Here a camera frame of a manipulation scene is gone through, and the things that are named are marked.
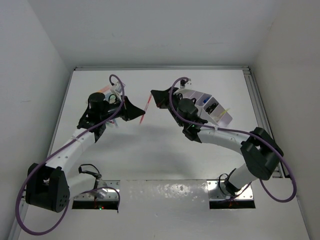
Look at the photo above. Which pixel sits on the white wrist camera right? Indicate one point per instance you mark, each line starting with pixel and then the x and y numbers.
pixel 185 84

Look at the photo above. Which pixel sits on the white divided organizer left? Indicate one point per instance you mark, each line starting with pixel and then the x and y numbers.
pixel 199 98

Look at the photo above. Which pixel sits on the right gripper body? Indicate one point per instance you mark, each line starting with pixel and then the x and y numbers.
pixel 174 98

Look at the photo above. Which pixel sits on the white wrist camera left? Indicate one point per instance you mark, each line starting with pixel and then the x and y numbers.
pixel 117 89

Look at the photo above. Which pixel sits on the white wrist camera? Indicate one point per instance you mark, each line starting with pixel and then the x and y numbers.
pixel 117 89
pixel 185 84

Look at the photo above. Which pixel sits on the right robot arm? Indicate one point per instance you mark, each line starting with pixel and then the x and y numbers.
pixel 260 152

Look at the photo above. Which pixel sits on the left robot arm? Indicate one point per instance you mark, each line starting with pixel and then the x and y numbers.
pixel 48 186

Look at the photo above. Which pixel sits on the large black-handled scissors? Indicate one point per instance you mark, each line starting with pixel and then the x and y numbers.
pixel 211 108

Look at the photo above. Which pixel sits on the pink thin highlighter pen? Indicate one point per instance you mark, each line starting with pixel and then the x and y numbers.
pixel 145 109

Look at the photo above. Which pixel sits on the pink highlighter yellow-orange cap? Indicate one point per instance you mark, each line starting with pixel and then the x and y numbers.
pixel 105 89

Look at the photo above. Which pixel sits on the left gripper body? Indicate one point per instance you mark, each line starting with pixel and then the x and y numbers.
pixel 117 109

